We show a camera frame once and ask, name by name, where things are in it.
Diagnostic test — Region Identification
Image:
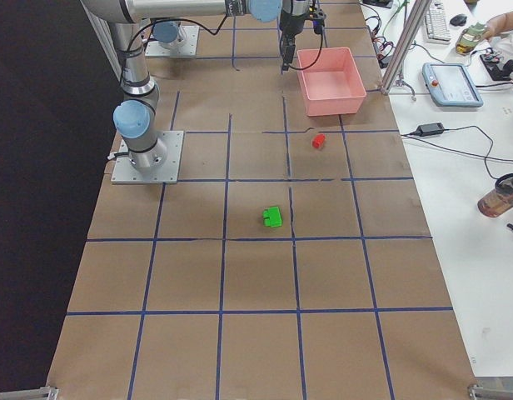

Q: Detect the blue teach pendant tablet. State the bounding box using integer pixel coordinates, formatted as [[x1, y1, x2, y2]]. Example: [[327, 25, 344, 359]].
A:
[[421, 62, 483, 108]]

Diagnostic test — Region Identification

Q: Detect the brown paper table mat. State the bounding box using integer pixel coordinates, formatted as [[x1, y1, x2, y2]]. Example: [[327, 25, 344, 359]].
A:
[[47, 1, 473, 399]]

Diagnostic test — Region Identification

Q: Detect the person's hand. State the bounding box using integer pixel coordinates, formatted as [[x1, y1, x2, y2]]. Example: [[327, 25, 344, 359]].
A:
[[481, 13, 506, 40]]

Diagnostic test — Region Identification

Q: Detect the white keyboard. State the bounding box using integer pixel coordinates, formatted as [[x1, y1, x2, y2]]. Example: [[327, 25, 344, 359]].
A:
[[424, 0, 451, 45]]

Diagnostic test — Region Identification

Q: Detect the green tea bottle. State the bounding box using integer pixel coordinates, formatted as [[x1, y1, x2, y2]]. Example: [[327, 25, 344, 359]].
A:
[[455, 22, 487, 55]]

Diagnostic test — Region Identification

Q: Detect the red toy block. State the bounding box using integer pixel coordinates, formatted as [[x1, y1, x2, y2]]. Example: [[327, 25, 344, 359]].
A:
[[311, 133, 326, 149]]

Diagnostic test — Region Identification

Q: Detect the green toy block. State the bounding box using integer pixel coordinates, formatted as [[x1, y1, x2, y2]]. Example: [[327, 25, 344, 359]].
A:
[[262, 206, 283, 228]]

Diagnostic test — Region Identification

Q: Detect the brown drink bottle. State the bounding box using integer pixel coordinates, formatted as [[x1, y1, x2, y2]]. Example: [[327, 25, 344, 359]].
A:
[[477, 173, 513, 218]]

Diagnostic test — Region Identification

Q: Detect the pink plastic box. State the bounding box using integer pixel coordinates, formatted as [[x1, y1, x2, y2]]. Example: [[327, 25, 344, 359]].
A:
[[297, 47, 366, 117]]

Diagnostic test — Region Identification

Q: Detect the black computer mouse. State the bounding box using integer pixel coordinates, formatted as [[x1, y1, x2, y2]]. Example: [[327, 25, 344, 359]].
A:
[[450, 14, 467, 27]]

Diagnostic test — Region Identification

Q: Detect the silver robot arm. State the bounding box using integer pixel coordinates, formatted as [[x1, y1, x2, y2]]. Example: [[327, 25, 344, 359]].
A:
[[83, 1, 326, 183], [152, 21, 187, 47]]

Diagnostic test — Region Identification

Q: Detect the aluminium frame post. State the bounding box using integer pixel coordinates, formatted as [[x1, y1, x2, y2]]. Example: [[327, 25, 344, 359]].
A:
[[380, 0, 431, 101]]

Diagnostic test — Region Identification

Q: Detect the black power adapter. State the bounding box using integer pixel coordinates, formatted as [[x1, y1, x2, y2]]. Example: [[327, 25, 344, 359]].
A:
[[414, 122, 446, 137]]

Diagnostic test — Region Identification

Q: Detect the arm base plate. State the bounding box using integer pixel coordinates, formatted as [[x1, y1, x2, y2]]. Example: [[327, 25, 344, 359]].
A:
[[111, 131, 184, 184], [145, 22, 199, 58]]

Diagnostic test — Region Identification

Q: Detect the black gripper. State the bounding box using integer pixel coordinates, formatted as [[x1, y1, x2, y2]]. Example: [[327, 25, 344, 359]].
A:
[[279, 0, 326, 72]]

